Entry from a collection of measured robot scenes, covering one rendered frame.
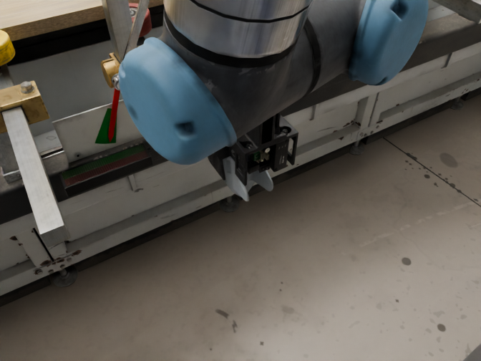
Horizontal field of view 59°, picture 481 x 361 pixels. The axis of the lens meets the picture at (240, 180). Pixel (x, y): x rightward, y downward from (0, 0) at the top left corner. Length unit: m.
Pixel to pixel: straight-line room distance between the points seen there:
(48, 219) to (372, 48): 0.44
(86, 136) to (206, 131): 0.63
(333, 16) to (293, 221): 1.36
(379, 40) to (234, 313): 1.19
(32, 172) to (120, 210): 0.77
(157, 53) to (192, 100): 0.03
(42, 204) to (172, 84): 0.42
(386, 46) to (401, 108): 1.64
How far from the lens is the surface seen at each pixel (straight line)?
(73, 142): 0.86
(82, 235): 1.44
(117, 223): 1.45
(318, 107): 1.20
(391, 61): 0.33
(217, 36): 0.21
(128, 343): 1.42
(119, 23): 0.77
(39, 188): 0.63
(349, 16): 0.31
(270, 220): 1.61
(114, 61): 0.81
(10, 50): 0.87
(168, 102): 0.22
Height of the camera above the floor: 1.28
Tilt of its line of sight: 47 degrees down
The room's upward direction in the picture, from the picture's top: straight up
